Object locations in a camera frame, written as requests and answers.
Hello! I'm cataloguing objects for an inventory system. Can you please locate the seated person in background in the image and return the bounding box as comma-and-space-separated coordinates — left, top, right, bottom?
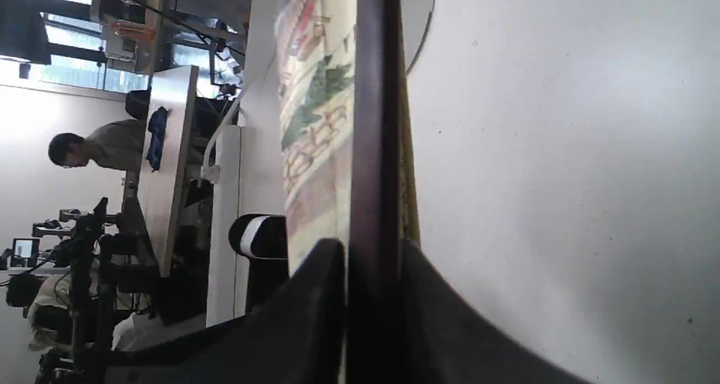
47, 119, 146, 173

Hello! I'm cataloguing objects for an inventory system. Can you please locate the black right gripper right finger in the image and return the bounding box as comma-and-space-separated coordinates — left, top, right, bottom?
403, 239, 583, 383

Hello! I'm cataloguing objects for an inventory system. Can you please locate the painted paper folding fan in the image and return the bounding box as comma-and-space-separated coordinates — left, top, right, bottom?
276, 0, 421, 383

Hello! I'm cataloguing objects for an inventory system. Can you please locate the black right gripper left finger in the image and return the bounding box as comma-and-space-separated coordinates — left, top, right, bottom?
106, 239, 345, 383

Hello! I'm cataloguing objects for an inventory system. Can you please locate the white desk lamp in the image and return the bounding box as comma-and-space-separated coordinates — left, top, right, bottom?
400, 0, 435, 73

